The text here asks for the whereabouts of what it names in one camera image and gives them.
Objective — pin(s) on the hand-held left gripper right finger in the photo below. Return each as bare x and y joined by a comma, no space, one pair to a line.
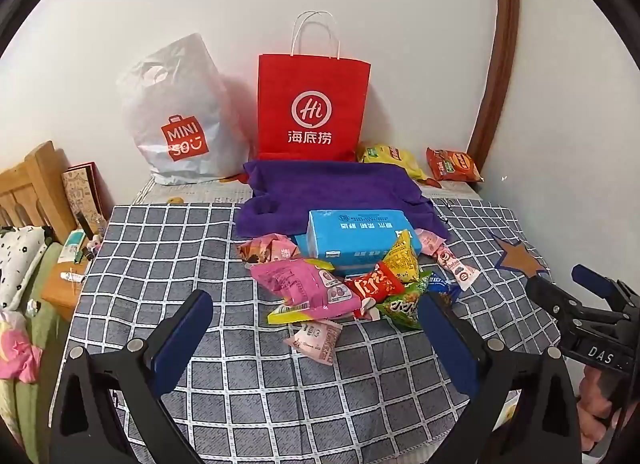
447,344

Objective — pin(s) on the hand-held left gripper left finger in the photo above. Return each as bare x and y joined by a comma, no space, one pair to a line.
185,334

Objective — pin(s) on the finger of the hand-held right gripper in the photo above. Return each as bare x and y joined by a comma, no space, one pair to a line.
595,279
550,294

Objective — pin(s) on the green snack packet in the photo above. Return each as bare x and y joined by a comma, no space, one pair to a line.
400,309

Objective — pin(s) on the small blue candy packet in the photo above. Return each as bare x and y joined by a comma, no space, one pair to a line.
440,285

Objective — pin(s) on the pink peach candy packet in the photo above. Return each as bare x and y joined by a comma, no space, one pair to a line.
457,266
429,241

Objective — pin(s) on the small red snack packet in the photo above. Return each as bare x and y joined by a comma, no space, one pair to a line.
375,286

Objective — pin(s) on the yellow triangular snack packet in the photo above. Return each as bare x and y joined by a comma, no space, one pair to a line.
402,259

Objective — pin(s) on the pink-orange snack packet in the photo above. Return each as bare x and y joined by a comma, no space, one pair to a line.
265,249

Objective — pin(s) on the large pink snack packet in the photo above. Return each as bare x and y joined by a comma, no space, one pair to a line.
305,289

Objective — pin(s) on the pale pink wafer packet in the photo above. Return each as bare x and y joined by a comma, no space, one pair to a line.
317,339

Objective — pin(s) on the person's right hand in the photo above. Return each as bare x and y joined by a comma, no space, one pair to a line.
595,404

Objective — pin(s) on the grey checked blanket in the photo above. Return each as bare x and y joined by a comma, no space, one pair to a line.
165,254

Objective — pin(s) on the wooden nightstand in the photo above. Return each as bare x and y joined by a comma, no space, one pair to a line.
62,294

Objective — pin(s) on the green bedsheet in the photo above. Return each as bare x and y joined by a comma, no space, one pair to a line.
45,344

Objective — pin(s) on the white and teal box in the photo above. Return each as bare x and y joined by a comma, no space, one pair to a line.
70,246

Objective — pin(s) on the blue tissue box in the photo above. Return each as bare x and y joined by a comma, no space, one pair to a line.
350,234

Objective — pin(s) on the orange chips bag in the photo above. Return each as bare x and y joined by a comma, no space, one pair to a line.
452,164

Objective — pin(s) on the pink plush toy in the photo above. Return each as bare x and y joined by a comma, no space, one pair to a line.
17,349

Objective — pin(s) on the patterned cardboard box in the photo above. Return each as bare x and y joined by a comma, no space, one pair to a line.
82,194

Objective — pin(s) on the white black-dotted pillow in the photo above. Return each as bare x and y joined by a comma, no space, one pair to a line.
20,264

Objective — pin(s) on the purple towel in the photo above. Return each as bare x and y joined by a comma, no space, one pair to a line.
325,189

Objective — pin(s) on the yellow chips bag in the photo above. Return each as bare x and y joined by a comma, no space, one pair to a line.
390,154

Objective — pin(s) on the wooden headboard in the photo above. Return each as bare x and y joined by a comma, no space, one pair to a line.
30,184

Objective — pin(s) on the white plastic shopping bag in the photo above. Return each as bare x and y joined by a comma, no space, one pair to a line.
175,94

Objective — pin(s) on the red paper bag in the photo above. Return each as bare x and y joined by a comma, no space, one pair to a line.
310,84

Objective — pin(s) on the brown wooden door frame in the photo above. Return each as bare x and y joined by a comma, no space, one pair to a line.
500,44

